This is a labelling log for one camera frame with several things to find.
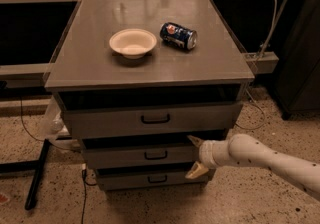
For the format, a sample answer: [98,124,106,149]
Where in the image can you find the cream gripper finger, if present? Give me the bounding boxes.
[185,161,209,179]
[187,135,204,148]

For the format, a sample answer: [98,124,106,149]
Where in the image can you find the black floor cable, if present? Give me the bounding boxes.
[19,96,46,142]

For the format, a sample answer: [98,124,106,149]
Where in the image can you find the blue pepsi soda can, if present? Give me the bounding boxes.
[160,22,197,50]

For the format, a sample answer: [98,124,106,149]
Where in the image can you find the grey top drawer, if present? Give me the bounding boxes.
[62,103,242,139]

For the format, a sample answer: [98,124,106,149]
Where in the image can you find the grey drawer cabinet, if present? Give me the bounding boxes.
[44,0,256,192]

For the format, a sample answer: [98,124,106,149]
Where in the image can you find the clear plastic bag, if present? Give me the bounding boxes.
[40,97,80,152]

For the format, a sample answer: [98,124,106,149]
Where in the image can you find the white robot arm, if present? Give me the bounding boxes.
[186,134,320,200]

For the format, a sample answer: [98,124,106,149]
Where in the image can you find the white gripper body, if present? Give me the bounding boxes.
[199,140,221,169]

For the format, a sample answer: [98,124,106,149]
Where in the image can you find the grey drawer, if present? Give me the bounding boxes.
[79,129,227,169]
[62,103,242,139]
[95,162,215,190]

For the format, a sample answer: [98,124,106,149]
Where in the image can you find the white cable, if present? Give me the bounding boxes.
[235,0,279,131]

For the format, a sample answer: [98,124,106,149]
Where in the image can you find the black metal stand leg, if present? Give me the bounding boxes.
[0,139,51,211]

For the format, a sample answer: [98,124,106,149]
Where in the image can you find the dark cabinet at right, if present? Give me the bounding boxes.
[272,0,320,120]

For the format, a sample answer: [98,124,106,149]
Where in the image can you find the grey bottom drawer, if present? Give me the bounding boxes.
[95,162,215,190]

